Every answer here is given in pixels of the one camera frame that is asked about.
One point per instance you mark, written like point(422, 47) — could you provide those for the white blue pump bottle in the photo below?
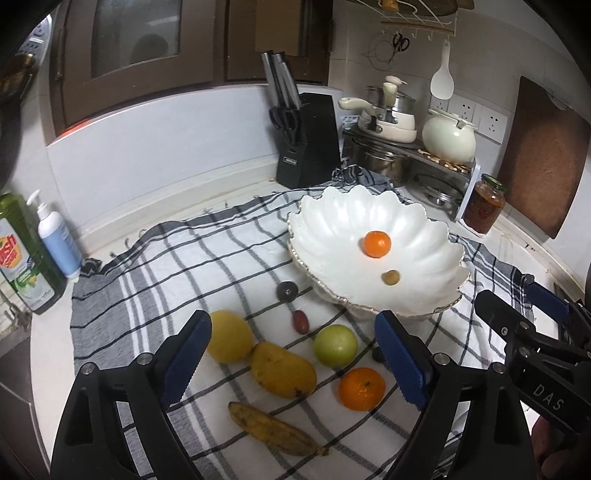
point(57, 244)

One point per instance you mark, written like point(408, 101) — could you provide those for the orange with dark stem spot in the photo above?
point(361, 390)

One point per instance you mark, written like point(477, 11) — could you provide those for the large steel pot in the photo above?
point(378, 161)

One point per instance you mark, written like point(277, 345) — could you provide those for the white wall socket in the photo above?
point(466, 110)
point(493, 124)

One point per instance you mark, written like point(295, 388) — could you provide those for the glass jar of red sauce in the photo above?
point(482, 207)

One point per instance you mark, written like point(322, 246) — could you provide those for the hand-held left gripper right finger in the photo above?
point(401, 364)

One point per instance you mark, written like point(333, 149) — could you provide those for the steel pot lid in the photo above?
point(438, 196)

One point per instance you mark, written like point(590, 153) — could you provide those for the steel kitchen rack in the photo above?
point(467, 191)

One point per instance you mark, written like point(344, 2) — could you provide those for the yellow lemon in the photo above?
point(229, 337)

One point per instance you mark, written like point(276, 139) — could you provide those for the grey white checked cloth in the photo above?
point(207, 258)

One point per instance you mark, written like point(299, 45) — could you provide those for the black knife block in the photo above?
point(314, 138)

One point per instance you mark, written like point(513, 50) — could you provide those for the spotted yellow banana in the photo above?
point(272, 427)

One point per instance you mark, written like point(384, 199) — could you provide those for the white rice paddle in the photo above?
point(442, 85)

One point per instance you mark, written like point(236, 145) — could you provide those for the yellow mango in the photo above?
point(282, 369)

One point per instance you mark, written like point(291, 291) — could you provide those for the small olive-green fruit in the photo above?
point(390, 277)

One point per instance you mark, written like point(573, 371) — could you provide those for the cream white kettle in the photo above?
point(445, 138)

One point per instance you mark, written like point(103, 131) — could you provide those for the person's right hand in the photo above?
point(556, 454)

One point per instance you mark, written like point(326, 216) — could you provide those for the small orange mandarin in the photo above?
point(377, 244)

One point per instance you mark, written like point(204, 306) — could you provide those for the wooden trivet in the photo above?
point(455, 165)

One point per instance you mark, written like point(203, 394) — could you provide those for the steel pot with cream knob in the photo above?
point(404, 102)

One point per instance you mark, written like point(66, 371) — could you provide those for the brown wooden cutting board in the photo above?
point(545, 161)

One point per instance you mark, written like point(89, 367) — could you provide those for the green apple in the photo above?
point(335, 346)

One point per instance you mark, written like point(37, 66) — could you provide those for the dark round fruit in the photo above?
point(287, 291)

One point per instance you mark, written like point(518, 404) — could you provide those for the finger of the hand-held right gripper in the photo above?
point(496, 311)
point(549, 301)

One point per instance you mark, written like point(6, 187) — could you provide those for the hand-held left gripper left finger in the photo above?
point(187, 360)

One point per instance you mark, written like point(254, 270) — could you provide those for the hanging black scissors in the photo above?
point(400, 44)

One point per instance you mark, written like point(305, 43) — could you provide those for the white scalloped bowl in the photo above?
point(337, 230)

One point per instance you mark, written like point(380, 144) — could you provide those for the brown wooden window frame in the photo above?
point(203, 46)

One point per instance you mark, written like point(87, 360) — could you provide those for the white wall hook rack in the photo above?
point(418, 26)

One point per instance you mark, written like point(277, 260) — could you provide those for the red date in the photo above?
point(300, 321)

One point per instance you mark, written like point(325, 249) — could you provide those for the dark blueberry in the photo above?
point(376, 354)

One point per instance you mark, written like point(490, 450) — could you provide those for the green dish soap bottle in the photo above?
point(23, 258)

